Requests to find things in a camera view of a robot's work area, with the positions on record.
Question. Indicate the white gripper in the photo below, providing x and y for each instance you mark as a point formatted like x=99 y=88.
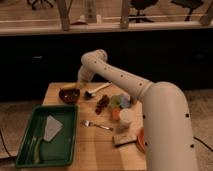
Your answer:
x=84 y=76

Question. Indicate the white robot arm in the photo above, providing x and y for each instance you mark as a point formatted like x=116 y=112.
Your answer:
x=168 y=134

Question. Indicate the yellow banana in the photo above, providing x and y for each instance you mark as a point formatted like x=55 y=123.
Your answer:
x=69 y=86

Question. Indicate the grey cleaver knife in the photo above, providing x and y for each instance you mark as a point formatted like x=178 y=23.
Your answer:
x=51 y=128

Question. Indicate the silver fork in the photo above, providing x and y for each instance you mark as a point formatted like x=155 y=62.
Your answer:
x=90 y=124

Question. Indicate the dark purple bowl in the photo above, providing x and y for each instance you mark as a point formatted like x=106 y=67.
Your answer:
x=69 y=96

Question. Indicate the dark red grapes bunch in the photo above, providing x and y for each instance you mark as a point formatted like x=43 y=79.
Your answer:
x=102 y=103

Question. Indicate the green plastic tray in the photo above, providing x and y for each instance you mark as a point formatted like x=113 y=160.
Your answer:
x=60 y=150

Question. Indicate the wooden table leg middle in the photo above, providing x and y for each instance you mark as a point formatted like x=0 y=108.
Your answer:
x=124 y=19

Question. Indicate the blue toy item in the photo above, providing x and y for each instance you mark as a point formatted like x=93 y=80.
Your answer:
x=124 y=102

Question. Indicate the white handled dish brush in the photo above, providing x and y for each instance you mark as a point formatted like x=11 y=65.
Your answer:
x=91 y=93

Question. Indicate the small orange fruit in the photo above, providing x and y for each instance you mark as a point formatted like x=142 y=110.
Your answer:
x=115 y=113

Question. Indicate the black office chair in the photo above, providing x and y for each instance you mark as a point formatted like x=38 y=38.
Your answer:
x=141 y=5

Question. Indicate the wooden table leg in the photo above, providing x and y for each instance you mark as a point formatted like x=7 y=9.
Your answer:
x=124 y=19
x=63 y=13

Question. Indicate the green toy vegetable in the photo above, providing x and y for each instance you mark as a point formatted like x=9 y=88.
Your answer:
x=115 y=101

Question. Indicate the orange bowl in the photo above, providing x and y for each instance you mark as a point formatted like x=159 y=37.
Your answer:
x=140 y=140

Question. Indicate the wooden table leg left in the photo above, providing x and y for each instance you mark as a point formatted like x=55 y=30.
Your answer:
x=63 y=13

